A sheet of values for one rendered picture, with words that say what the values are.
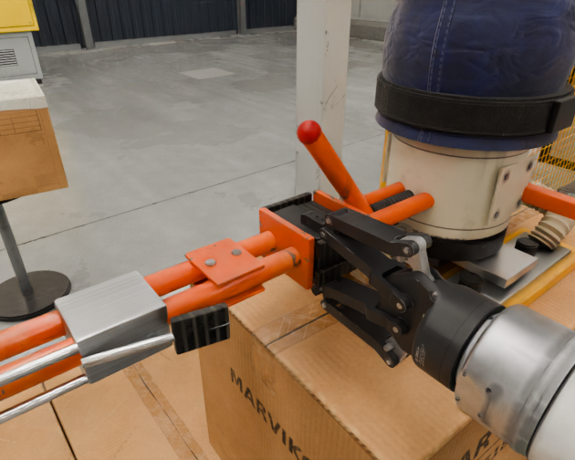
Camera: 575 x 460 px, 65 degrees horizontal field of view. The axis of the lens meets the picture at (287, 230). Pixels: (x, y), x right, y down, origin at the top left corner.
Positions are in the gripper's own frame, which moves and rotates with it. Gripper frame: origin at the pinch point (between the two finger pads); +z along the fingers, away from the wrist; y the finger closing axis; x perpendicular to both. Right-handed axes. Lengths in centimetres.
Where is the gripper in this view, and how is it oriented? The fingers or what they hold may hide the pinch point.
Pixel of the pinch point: (303, 241)
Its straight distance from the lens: 47.1
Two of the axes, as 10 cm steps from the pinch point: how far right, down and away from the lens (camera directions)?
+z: -6.3, -3.9, 6.7
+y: 0.0, 8.7, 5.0
